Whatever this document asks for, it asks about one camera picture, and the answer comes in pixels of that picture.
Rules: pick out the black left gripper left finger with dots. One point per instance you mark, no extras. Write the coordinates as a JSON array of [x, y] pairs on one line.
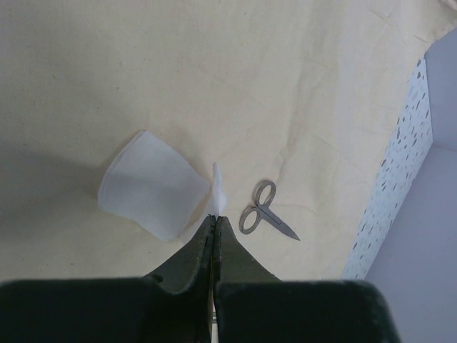
[[170, 304]]

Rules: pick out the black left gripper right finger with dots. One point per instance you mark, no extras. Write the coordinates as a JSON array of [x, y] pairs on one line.
[[252, 305]]

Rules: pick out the white gauze pad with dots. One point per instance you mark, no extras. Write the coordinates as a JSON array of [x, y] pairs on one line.
[[218, 200], [151, 184]]

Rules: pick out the small steel scissors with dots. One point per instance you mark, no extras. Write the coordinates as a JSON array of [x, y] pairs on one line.
[[263, 196]]

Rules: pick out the beige cloth drape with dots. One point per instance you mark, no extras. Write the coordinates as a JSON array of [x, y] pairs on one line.
[[306, 93]]

